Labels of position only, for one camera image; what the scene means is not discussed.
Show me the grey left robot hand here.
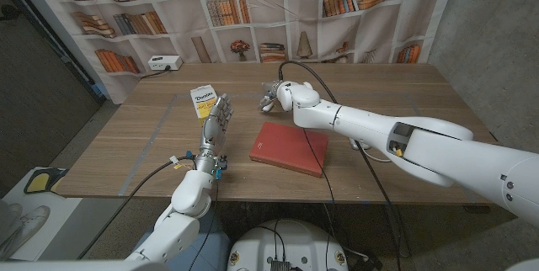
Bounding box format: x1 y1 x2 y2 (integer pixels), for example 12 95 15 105
200 93 234 157

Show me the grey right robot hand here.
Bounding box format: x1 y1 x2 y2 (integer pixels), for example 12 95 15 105
259 80 282 114

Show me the red notebook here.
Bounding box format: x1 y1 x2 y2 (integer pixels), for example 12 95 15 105
248 120 329 178

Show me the yellow brown sugar box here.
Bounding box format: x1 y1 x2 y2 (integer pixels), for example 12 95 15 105
189 84 221 127

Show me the printed bookshelf backdrop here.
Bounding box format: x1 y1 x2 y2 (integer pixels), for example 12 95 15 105
6 0 462 106

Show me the grey tape outline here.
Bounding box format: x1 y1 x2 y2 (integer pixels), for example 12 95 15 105
119 92 422 197

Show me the white power strip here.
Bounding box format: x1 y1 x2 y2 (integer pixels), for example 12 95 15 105
147 55 184 72

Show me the white oblong charger block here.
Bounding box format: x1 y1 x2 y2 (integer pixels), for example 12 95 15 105
348 138 372 151

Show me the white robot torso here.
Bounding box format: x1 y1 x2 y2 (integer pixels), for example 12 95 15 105
227 219 350 271

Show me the yellow and black pad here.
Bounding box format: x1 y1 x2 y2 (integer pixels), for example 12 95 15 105
24 167 69 195

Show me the white floor sheet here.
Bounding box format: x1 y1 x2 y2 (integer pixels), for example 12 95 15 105
0 166 84 263

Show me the white sneaker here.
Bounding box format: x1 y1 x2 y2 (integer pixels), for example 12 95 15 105
0 202 24 232
0 205 51 260

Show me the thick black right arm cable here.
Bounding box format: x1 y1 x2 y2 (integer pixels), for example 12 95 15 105
277 60 404 271

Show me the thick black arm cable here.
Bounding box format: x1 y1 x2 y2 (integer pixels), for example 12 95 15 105
277 60 404 271
77 157 195 260

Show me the black power strip cord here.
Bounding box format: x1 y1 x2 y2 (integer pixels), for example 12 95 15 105
138 65 172 81

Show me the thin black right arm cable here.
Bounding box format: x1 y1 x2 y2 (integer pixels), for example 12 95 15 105
301 127 337 271

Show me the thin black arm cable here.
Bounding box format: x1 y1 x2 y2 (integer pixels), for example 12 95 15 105
301 127 337 271
187 180 221 271

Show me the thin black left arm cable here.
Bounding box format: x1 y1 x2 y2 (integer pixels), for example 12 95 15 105
187 180 221 271

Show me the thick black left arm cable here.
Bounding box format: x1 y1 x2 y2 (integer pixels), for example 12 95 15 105
77 157 195 260

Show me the white USB cable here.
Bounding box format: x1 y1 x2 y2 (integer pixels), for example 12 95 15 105
360 146 393 164

